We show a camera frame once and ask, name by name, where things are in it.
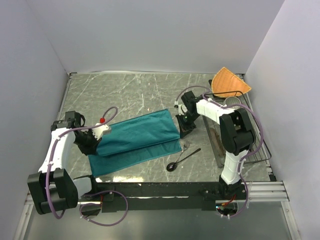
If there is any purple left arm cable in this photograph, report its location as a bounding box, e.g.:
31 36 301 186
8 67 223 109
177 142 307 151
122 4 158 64
44 106 129 228

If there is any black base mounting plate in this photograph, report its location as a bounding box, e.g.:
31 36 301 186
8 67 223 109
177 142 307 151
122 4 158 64
80 182 247 213

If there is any black spoon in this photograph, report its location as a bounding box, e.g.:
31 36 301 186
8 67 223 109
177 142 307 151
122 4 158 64
166 148 202 172

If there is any black wire dish rack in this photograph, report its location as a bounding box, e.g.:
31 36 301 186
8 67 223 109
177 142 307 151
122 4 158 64
202 92 272 168

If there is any teal satin napkin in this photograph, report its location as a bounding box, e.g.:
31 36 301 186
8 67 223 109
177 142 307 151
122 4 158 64
88 109 182 177

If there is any aluminium rail frame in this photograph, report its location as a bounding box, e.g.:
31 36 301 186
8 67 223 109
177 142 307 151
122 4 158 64
14 181 300 240

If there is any orange woven fan basket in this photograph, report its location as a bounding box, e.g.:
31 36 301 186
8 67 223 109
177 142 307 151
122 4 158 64
211 67 252 98

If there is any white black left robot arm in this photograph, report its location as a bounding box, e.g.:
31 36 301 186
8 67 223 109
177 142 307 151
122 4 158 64
27 111 111 219

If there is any silver fork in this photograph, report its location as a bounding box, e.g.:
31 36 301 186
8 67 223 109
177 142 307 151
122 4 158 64
175 141 191 163

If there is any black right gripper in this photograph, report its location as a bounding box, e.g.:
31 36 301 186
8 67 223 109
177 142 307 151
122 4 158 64
175 111 200 139

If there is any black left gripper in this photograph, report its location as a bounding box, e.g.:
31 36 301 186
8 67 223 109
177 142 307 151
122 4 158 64
73 128 102 156

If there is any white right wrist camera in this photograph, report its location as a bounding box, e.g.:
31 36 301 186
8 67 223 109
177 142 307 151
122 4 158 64
178 104 188 115

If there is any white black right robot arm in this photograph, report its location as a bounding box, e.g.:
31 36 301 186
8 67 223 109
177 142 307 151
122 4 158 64
174 91 256 200

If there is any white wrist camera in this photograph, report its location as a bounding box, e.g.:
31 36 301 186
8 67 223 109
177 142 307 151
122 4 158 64
178 104 188 115
91 117 112 138

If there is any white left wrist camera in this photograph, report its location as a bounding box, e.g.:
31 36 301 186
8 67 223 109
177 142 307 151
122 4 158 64
91 117 112 138

